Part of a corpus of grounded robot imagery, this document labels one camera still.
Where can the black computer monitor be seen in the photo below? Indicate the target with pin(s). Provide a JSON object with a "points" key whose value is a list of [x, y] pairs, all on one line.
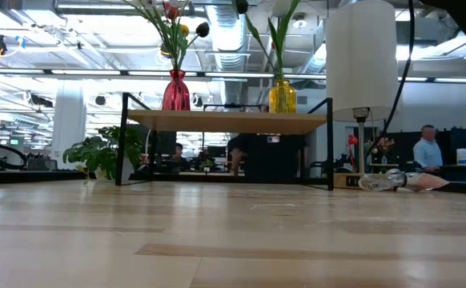
{"points": [[165, 142]]}

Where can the yellow glass vase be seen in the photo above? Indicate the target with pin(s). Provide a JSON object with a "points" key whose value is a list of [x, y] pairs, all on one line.
{"points": [[282, 98]]}

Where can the wooden shelf with black legs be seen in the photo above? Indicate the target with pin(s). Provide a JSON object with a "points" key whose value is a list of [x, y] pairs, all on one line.
{"points": [[225, 122]]}

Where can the white blue artificial tulip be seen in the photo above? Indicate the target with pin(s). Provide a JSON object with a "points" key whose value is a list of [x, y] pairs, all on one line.
{"points": [[283, 6]]}

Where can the clear crumpled plastic wrapper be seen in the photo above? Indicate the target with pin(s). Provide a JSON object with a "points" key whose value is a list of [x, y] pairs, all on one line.
{"points": [[425, 182]]}

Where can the white shade table lamp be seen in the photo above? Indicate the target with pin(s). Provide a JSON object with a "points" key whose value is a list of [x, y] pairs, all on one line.
{"points": [[361, 60]]}

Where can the red balloon figure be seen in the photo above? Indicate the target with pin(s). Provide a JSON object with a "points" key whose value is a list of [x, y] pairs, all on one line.
{"points": [[352, 139]]}

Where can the white blossom artificial spray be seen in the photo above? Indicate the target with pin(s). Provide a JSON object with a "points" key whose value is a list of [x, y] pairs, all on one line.
{"points": [[149, 4]]}

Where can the green leafy sprig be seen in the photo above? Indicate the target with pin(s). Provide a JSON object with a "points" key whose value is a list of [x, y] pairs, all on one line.
{"points": [[97, 154]]}

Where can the white wipes canister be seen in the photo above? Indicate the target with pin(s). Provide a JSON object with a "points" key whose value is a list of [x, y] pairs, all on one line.
{"points": [[462, 157]]}

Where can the pink flower bouquet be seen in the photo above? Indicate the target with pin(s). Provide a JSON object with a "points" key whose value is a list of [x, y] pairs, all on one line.
{"points": [[383, 143]]}

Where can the person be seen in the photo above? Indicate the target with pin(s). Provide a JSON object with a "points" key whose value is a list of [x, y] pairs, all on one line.
{"points": [[265, 156], [179, 154], [427, 150]]}

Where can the red glass vase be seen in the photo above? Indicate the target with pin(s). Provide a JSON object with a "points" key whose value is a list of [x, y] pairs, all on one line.
{"points": [[177, 96]]}

